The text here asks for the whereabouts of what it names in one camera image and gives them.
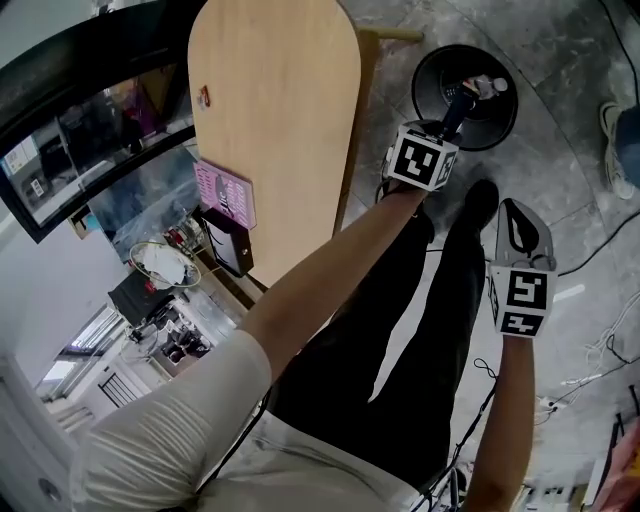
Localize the white cloth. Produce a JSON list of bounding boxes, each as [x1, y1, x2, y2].
[[142, 244, 189, 286]]

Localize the black flat box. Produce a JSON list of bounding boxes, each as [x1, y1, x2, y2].
[[202, 207, 255, 279]]

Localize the person's white shirt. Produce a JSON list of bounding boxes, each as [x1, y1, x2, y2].
[[69, 327, 431, 512]]

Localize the person's black trousers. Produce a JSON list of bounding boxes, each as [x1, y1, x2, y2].
[[269, 199, 501, 494]]

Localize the yellow wire chair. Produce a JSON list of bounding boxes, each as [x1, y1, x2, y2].
[[128, 240, 202, 289]]

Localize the black glass-door fridge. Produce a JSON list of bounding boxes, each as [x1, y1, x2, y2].
[[0, 0, 201, 245]]

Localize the wooden coffee table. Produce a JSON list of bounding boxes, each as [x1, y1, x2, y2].
[[187, 0, 425, 296]]

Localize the brown cardboard sheet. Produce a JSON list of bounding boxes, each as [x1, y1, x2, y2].
[[69, 204, 101, 241]]

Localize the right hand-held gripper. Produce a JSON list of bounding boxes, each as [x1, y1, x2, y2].
[[487, 197, 559, 339]]

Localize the clear plastic bottle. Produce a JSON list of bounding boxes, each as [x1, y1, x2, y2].
[[462, 73, 510, 101]]

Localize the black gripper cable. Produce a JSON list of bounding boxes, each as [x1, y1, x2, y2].
[[409, 357, 501, 512]]

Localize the pink book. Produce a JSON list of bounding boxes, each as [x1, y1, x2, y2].
[[193, 158, 257, 231]]

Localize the person's right black shoe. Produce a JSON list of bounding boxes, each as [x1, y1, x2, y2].
[[463, 178, 500, 226]]

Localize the person's left forearm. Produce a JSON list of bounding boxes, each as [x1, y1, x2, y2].
[[238, 187, 431, 361]]

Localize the person's right forearm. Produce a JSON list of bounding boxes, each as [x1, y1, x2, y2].
[[467, 332, 539, 512]]

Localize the black mesh waste bin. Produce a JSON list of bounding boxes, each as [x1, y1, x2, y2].
[[411, 43, 520, 152]]

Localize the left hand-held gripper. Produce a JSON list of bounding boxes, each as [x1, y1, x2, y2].
[[385, 118, 464, 193]]

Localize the black floor cable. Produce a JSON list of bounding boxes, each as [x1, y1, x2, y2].
[[557, 209, 640, 279]]

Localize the black cabinet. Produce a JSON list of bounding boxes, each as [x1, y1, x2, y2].
[[107, 272, 176, 326]]

